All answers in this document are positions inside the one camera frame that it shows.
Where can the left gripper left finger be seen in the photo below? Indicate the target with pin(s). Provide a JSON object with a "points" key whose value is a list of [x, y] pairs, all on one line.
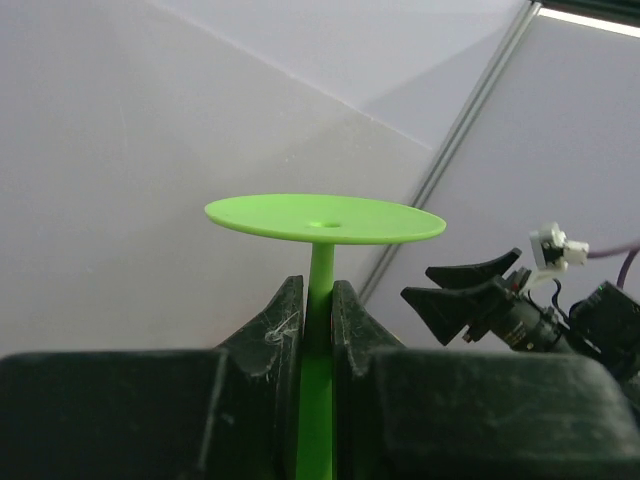
{"points": [[227, 412]]}

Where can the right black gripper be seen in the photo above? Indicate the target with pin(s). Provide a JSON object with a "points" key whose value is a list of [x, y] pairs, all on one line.
{"points": [[499, 306]]}

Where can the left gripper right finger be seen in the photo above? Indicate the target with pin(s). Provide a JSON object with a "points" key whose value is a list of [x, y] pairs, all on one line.
{"points": [[403, 413]]}

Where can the green goblet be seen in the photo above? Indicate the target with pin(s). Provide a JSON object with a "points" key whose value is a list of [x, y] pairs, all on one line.
{"points": [[323, 221]]}

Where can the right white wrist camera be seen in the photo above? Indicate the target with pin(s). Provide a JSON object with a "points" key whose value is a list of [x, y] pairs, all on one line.
{"points": [[553, 253]]}

